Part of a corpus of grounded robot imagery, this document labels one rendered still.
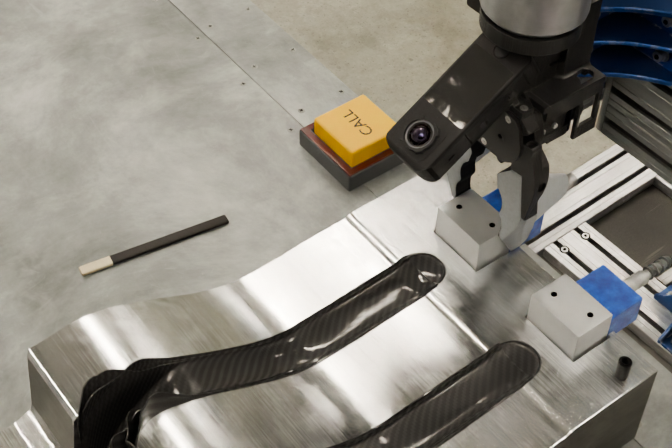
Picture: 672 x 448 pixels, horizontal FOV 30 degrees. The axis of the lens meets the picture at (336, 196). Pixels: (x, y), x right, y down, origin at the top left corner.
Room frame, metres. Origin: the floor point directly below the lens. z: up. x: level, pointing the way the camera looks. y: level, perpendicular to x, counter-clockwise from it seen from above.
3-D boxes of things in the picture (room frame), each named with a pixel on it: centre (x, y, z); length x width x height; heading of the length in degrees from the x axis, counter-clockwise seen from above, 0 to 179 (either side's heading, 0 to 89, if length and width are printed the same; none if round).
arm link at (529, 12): (0.69, -0.13, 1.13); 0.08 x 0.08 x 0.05
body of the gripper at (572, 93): (0.69, -0.14, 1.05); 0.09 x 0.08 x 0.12; 128
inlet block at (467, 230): (0.70, -0.15, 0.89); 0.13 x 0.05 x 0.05; 128
